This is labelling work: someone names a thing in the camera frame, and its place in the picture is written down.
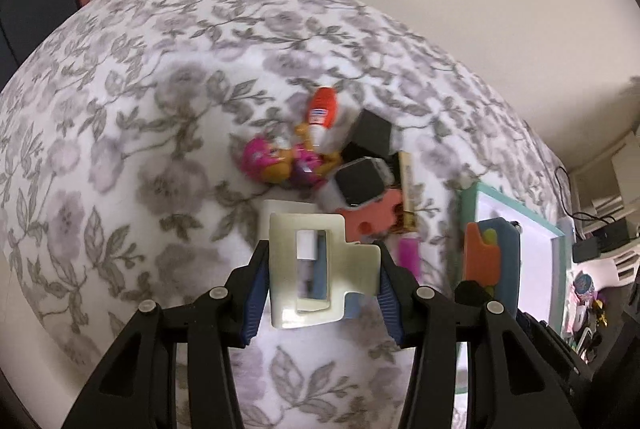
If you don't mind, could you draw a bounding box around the cream plastic holder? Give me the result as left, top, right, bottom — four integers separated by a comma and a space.
268, 212, 382, 330

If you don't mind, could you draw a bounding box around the thin gold box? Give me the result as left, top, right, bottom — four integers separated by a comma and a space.
397, 151, 419, 233

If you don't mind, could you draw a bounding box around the white shelf unit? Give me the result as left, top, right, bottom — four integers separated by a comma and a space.
569, 129, 640, 270

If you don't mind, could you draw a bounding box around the orange and blue plastic toy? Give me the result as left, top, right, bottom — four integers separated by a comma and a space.
463, 217, 523, 306

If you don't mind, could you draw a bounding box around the salmon pink block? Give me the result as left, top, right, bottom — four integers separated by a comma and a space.
334, 188, 407, 246

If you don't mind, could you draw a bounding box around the black cube charger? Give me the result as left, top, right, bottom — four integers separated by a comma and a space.
341, 108, 394, 160

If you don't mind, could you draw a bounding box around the black electronic device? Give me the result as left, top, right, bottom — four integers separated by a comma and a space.
572, 218, 640, 264

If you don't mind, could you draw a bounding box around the pink toy dog figure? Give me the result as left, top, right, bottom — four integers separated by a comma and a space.
242, 124, 346, 190

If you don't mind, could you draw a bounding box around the yellow and black toy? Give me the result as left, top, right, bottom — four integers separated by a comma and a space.
591, 298, 611, 329

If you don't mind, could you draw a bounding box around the magenta tube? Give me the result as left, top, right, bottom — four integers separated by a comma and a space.
397, 231, 422, 281

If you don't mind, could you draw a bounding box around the teal rimmed white box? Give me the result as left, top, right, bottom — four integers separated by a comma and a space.
450, 182, 569, 395

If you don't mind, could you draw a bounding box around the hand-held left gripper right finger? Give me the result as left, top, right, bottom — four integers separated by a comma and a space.
377, 243, 577, 429

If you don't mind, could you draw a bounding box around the black cube with grey rim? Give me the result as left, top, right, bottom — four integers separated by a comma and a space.
320, 156, 397, 211

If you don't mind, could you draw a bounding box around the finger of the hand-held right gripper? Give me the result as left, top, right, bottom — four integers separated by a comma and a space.
454, 279, 499, 309

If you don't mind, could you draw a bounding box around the orange capped glue bottle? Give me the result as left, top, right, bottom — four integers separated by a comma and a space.
299, 86, 339, 151

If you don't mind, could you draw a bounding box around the round blue patterned item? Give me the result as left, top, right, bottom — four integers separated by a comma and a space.
573, 272, 596, 306

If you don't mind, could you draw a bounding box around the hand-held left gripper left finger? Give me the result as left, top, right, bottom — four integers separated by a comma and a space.
60, 240, 273, 429

